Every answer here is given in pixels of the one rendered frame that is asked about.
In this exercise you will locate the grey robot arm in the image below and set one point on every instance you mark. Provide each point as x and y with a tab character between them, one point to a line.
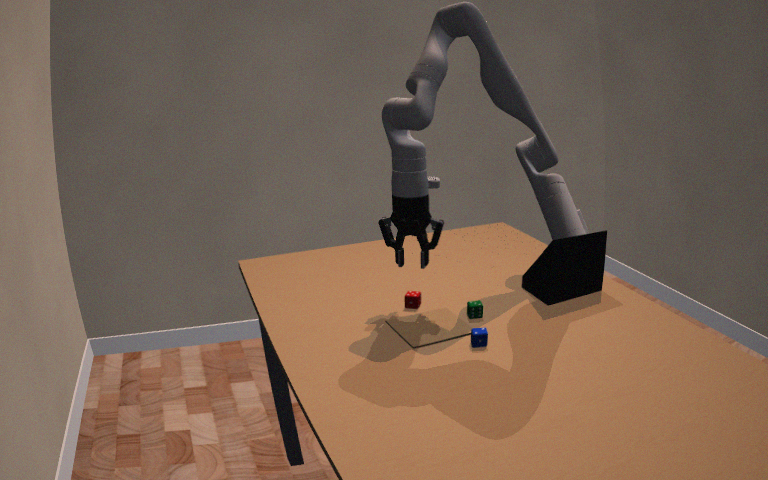
409	169

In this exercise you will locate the green die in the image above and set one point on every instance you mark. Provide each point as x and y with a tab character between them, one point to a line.
474	309

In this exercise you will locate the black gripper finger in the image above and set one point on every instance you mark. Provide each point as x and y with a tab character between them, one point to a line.
423	241
397	244

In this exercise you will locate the blue die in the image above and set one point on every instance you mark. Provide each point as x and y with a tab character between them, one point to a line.
479	337

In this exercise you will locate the red die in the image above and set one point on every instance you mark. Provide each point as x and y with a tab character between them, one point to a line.
412	299

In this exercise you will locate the tan square mat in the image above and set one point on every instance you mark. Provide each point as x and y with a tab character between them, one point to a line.
429	328

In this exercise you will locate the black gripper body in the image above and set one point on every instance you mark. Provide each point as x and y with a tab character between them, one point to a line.
411	209

